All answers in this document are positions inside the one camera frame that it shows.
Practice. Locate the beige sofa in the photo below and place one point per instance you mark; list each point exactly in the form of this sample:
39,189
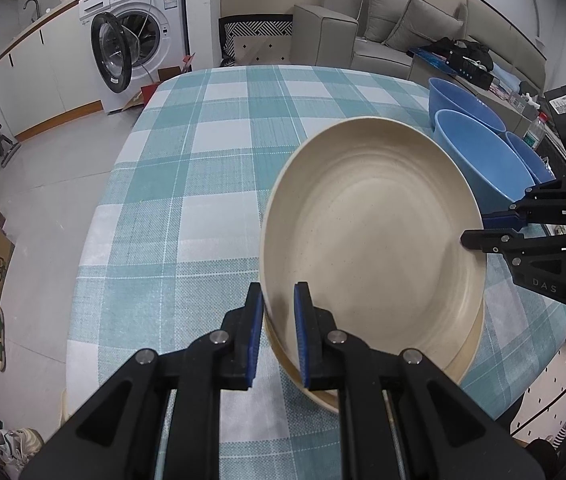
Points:
323,35

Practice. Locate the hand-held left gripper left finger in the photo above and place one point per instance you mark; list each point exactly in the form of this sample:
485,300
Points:
258,340

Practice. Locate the blue bowl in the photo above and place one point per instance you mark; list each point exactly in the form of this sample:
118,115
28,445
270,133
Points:
455,105
483,160
535,165

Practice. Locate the white washing machine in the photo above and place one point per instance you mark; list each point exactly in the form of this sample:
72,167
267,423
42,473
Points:
163,50

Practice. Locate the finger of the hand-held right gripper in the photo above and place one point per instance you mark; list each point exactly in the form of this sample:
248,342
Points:
493,242
500,221

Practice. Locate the metal faucet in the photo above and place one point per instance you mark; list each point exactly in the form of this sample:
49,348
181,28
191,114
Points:
38,12

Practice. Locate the white kitchen cabinet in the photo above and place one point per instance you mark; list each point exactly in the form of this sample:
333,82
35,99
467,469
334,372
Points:
48,75

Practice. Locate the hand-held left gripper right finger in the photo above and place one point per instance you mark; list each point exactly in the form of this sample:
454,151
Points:
303,340

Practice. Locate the red cardboard box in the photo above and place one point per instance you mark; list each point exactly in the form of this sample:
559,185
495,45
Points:
150,93

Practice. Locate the light blue pillow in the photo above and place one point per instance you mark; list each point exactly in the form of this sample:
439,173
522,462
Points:
505,77

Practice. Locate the black clothing pile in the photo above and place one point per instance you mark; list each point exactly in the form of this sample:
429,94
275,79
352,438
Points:
473,52

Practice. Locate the beige nightstand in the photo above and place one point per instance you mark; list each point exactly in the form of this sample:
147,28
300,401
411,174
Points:
420,74

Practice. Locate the grey sofa pillow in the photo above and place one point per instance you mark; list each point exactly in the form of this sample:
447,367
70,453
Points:
383,15
423,25

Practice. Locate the white sneaker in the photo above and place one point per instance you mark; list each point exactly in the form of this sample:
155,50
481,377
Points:
20,445

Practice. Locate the white dotted floor mat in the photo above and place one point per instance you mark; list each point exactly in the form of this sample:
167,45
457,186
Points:
548,400

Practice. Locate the black storage basket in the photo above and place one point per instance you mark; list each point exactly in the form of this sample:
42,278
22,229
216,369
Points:
468,72

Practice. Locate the clear plastic water bottle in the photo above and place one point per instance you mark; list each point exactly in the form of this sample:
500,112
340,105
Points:
535,132

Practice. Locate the cream round plate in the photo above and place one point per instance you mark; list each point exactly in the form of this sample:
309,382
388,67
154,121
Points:
320,401
378,240
467,355

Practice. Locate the patterned folding chair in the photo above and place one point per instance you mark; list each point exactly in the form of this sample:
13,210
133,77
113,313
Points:
258,45

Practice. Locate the blue plastic packet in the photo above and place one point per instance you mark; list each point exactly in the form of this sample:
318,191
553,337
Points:
428,55

